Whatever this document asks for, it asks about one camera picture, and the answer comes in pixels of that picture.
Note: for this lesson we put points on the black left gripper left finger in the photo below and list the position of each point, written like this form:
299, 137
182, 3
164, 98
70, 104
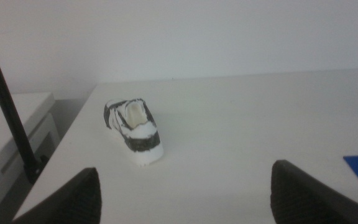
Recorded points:
73, 202

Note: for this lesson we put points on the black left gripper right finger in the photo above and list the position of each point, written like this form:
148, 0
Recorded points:
303, 199

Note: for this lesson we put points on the white and black toy shoe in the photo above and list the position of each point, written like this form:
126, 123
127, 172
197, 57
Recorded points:
135, 130

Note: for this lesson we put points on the black stand pole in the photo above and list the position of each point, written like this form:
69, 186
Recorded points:
5, 102

